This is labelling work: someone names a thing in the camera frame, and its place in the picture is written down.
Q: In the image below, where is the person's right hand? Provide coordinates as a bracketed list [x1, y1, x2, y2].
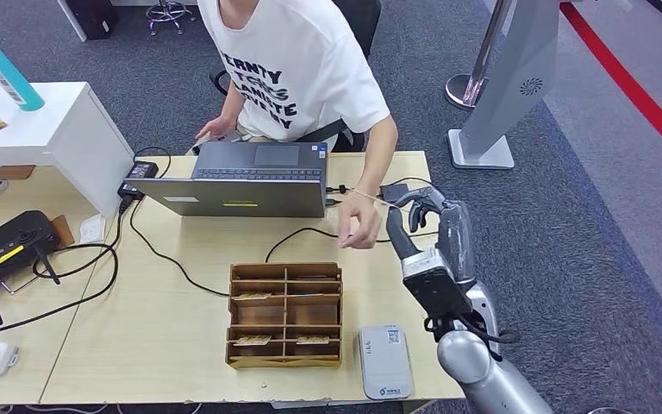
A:
[195, 116, 238, 143]

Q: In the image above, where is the person's left hand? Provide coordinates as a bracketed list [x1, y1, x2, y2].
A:
[336, 191, 384, 251]

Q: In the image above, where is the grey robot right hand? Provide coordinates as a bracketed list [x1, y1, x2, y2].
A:
[384, 185, 478, 285]

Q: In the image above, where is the person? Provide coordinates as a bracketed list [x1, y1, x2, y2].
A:
[190, 0, 399, 251]

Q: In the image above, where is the wooden card organizer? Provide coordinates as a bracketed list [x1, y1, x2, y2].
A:
[225, 261, 344, 370]

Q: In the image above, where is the white card reader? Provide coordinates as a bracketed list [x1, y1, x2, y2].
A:
[358, 325, 414, 402]

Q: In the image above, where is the small black hub box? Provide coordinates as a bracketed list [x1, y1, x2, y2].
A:
[379, 182, 411, 205]

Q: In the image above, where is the grey laptop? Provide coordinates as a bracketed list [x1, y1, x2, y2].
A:
[124, 141, 329, 219]

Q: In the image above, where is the black power adapter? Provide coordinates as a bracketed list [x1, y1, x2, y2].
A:
[127, 161, 159, 180]

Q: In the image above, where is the black power plug block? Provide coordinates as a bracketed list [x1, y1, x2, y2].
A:
[117, 181, 147, 201]

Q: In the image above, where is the chrome stool base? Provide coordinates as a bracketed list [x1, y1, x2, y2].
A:
[146, 0, 195, 36]

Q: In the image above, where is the white paper note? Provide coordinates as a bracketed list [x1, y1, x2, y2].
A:
[79, 214, 108, 246]

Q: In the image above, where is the grey kiosk stand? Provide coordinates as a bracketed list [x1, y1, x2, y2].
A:
[447, 0, 564, 172]

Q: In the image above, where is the black cabinet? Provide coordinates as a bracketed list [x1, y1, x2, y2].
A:
[65, 0, 120, 42]

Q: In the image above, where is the white shelf unit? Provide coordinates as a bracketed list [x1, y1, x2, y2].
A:
[0, 81, 136, 219]

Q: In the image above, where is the white furniture panel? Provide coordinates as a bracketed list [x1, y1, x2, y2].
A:
[55, 0, 90, 44]

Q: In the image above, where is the brown cardboard piece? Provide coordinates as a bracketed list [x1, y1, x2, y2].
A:
[51, 214, 77, 248]

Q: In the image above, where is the teal bottle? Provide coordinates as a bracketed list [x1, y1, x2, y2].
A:
[0, 16, 47, 113]

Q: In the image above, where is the black router with antennas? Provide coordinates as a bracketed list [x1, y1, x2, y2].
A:
[0, 210, 63, 326]

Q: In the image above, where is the long black ferrite cable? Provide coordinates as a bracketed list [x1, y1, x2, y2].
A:
[262, 175, 451, 265]

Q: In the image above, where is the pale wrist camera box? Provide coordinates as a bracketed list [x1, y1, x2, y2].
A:
[401, 249, 473, 319]

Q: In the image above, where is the looped black adapter cable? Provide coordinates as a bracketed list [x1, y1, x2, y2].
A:
[134, 147, 173, 179]

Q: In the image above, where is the thin black power cable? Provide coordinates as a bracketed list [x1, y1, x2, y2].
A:
[129, 198, 236, 298]

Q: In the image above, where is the chrome stanchion post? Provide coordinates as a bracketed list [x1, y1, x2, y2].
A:
[444, 0, 515, 112]

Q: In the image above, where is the thick black power cable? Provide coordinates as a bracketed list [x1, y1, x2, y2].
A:
[0, 199, 129, 339]

